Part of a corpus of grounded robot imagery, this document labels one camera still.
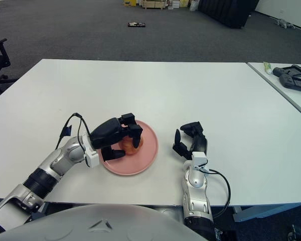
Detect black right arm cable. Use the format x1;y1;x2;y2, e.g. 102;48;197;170
203;168;232;219

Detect grey robot torso shell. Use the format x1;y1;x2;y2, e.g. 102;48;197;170
0;203;209;241

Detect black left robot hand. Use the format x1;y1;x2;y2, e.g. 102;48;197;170
89;112;144;163

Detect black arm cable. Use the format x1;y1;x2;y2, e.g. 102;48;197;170
55;112;92;151
203;168;232;219

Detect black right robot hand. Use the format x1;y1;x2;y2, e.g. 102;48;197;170
172;121;209;161

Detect stacked white cartons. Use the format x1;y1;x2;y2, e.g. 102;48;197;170
168;0;190;10

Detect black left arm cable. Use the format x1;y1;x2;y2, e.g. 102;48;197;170
55;112;92;151

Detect wooden pallet crate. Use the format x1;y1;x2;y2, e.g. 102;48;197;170
142;0;168;10

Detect pink round plate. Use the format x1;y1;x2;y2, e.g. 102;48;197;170
100;119;159;176

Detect grey metal table beam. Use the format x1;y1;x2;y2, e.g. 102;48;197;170
30;202;51;219
232;203;301;223

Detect black handheld controller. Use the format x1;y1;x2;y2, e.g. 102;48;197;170
272;64;301;78
278;74;301;94

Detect red yellow apple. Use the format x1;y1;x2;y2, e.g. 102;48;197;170
119;134;144;155

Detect black curtain partition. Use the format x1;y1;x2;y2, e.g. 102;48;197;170
198;0;260;29

